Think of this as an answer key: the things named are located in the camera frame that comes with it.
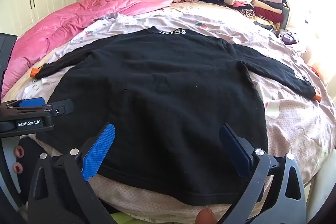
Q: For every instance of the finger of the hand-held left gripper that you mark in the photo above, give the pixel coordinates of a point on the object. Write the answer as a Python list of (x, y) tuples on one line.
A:
[(61, 108), (31, 102)]

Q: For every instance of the person's right hand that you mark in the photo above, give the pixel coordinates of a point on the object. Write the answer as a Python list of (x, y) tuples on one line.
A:
[(207, 216)]

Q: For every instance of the person's left hand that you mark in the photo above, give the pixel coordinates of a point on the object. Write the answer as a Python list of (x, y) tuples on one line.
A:
[(19, 152)]

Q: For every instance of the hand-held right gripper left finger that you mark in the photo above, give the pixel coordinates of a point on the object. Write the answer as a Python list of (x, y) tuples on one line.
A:
[(99, 151)]

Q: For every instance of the black sweater with orange cuffs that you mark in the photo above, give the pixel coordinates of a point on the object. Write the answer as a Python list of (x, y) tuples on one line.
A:
[(157, 95)]

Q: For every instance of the pink printed bedsheet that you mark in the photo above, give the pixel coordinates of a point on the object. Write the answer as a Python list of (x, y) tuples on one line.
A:
[(288, 121)]

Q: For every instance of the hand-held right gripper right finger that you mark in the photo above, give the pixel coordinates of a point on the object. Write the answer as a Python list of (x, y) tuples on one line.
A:
[(236, 153)]

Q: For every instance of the pink quilt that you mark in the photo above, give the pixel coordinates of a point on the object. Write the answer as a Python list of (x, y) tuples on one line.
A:
[(65, 22)]

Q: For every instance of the pile of folded clothes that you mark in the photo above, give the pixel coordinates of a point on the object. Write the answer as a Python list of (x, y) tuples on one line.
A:
[(252, 1)]

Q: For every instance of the pale curtain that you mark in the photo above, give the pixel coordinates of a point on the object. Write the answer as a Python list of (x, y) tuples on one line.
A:
[(309, 3)]

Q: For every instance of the purple cloth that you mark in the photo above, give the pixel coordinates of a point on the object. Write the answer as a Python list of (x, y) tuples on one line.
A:
[(288, 38)]

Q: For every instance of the green cloth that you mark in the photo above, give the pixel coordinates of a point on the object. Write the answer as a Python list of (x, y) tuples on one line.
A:
[(122, 218)]

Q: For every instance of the dark navy garment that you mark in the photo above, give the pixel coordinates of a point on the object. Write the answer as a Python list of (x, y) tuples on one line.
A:
[(211, 0)]

